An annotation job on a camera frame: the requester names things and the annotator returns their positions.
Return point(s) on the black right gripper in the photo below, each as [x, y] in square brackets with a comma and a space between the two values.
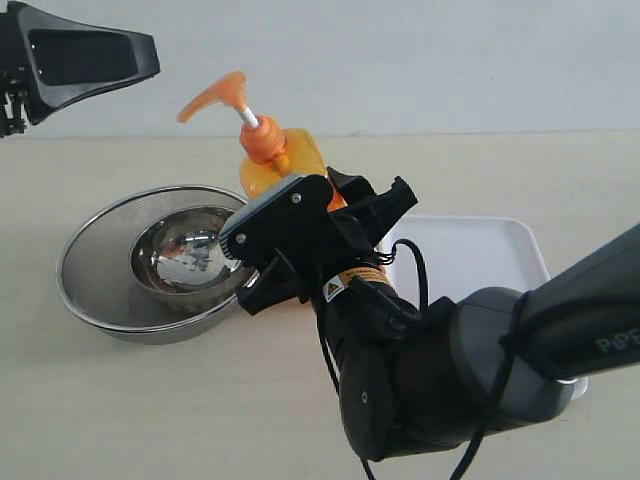
[317, 263]

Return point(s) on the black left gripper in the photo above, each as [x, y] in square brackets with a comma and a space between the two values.
[58, 62]

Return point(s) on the orange pump soap bottle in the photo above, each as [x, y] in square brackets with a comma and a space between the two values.
[271, 152]

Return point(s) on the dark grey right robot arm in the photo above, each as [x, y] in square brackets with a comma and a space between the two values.
[433, 376]

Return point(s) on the small stainless steel bowl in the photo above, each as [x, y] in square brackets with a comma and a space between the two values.
[178, 261]

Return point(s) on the white rectangular plastic tray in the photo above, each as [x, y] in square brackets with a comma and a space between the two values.
[477, 262]

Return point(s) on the steel mesh strainer basket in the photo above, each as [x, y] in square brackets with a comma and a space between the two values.
[94, 277]

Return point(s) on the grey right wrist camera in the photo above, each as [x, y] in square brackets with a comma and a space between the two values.
[252, 232]

